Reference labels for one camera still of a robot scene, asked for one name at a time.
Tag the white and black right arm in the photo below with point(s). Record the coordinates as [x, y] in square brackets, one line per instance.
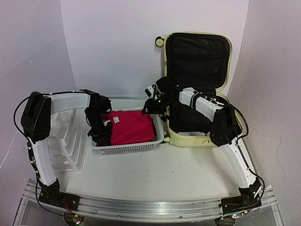
[223, 133]

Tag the white plastic drawer organizer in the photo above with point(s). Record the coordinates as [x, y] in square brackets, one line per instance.
[67, 141]

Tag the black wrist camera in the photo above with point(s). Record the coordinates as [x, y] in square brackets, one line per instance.
[165, 85]
[102, 104]

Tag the magenta pink garment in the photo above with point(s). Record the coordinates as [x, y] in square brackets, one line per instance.
[130, 127]

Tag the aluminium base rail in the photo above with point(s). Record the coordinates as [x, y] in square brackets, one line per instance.
[145, 211]

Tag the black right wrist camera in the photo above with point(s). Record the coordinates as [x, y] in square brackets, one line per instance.
[165, 85]

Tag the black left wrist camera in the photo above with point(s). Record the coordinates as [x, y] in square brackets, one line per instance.
[102, 104]

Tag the pale yellow hard-shell suitcase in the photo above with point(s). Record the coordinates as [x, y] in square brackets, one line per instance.
[201, 61]

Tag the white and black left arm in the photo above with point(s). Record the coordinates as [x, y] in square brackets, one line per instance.
[36, 127]

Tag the white perforated plastic basket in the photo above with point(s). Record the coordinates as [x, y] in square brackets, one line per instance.
[131, 148]

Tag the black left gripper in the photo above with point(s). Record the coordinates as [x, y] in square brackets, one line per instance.
[103, 136]

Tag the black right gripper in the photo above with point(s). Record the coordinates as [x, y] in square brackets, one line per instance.
[151, 109]

